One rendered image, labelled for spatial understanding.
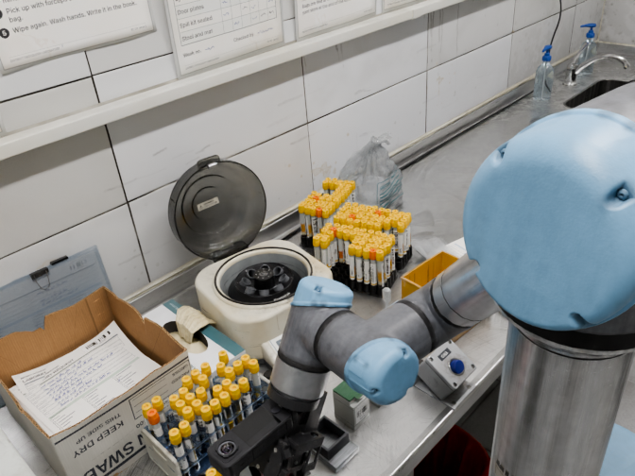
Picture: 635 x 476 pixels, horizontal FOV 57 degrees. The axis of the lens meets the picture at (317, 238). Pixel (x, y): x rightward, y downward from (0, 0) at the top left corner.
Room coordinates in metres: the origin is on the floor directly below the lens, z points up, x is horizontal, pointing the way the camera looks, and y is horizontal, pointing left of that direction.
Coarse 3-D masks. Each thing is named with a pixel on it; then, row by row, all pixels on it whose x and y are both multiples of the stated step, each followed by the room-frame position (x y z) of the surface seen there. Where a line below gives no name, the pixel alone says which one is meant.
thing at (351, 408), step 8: (344, 384) 0.71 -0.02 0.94; (336, 392) 0.69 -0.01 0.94; (344, 392) 0.69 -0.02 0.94; (352, 392) 0.69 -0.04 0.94; (336, 400) 0.69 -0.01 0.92; (344, 400) 0.68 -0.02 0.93; (352, 400) 0.68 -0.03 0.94; (360, 400) 0.68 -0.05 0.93; (368, 400) 0.69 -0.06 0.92; (336, 408) 0.69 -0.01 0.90; (344, 408) 0.68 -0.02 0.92; (352, 408) 0.67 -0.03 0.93; (360, 408) 0.68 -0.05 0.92; (368, 408) 0.69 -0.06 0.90; (336, 416) 0.69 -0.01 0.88; (344, 416) 0.68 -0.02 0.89; (352, 416) 0.67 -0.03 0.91; (360, 416) 0.68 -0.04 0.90; (368, 416) 0.69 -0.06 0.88; (352, 424) 0.67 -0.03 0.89; (360, 424) 0.67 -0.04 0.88
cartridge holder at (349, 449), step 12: (324, 420) 0.67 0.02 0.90; (324, 432) 0.66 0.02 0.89; (336, 432) 0.65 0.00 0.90; (348, 432) 0.63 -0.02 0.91; (324, 444) 0.63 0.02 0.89; (336, 444) 0.61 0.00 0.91; (348, 444) 0.63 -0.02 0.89; (324, 456) 0.61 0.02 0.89; (336, 456) 0.61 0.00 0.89; (348, 456) 0.61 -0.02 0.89; (336, 468) 0.59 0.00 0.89
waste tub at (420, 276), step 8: (432, 256) 1.01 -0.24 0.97; (440, 256) 1.03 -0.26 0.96; (448, 256) 1.02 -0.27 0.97; (424, 264) 0.99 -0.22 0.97; (432, 264) 1.01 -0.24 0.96; (440, 264) 1.03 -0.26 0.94; (448, 264) 1.02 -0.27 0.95; (408, 272) 0.96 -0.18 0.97; (416, 272) 0.98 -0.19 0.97; (424, 272) 0.99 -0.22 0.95; (432, 272) 1.01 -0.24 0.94; (440, 272) 1.03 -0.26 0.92; (408, 280) 0.94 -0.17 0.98; (416, 280) 0.98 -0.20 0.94; (424, 280) 0.99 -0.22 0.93; (408, 288) 0.94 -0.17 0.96; (416, 288) 0.92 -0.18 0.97; (456, 336) 0.86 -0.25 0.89
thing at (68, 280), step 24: (72, 264) 0.95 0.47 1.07; (96, 264) 0.98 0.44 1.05; (0, 288) 0.88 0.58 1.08; (24, 288) 0.89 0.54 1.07; (48, 288) 0.92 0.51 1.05; (72, 288) 0.94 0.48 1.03; (96, 288) 0.96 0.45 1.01; (0, 312) 0.86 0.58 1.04; (24, 312) 0.88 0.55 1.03; (48, 312) 0.90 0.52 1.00; (0, 336) 0.84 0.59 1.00
